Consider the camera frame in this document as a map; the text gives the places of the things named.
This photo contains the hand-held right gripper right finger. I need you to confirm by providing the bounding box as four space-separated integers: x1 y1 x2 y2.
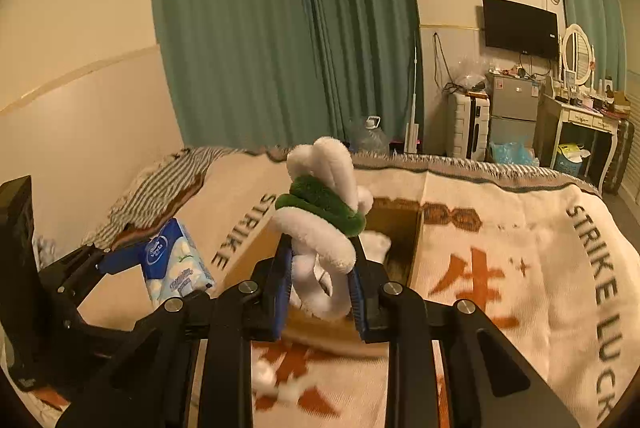
347 258 582 428

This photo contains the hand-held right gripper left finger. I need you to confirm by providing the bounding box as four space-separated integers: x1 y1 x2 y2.
55 234 294 428

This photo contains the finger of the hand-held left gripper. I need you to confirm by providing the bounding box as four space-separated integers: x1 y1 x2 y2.
37 243 152 309
39 303 151 391

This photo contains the brown cardboard box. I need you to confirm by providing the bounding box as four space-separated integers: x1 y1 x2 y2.
220 197 425 360

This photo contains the white plush toy green scarf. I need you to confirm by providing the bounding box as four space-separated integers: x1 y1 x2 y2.
270 136 374 322

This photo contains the blue white tissue pack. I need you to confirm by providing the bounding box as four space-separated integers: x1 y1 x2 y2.
141 217 217 309

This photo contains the white soft item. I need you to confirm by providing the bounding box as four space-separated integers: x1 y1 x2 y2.
362 230 394 262

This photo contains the striped cloth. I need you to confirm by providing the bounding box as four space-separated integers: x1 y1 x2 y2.
82 145 242 250

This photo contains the small white fluffy item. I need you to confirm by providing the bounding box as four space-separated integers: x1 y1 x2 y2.
251 354 302 405

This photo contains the cream printed blanket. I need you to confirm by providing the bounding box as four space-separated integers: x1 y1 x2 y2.
75 147 625 428

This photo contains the clear water jug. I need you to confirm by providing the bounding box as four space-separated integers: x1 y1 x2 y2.
350 115 390 158

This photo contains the white mop pole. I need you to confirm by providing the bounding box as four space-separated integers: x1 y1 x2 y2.
403 45 421 155

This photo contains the white suitcase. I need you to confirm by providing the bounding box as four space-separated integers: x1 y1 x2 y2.
446 92 491 161

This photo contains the blue plastic bag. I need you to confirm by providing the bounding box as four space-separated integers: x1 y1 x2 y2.
489 140 540 168

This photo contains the green curtain panel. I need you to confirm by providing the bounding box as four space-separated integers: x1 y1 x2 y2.
292 0 425 155
150 0 332 150

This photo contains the grey mini fridge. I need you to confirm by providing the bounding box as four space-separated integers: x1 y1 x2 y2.
486 73 544 160

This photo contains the clear plastic bag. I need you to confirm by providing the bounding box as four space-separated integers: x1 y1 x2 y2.
452 57 489 92

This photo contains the wastebasket with yellow bag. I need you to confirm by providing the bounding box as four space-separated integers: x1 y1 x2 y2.
554 143 594 177

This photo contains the white vanity table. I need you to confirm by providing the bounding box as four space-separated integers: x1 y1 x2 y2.
534 92 624 195

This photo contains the dark suitcase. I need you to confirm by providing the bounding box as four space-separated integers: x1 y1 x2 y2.
602 118 636 197

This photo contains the white oval mirror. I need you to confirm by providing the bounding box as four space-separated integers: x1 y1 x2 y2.
560 23 597 87

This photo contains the black wall cable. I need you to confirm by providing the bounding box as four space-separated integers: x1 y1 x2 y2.
432 32 455 95

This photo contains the black wall television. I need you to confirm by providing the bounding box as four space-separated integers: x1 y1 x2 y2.
481 0 560 61

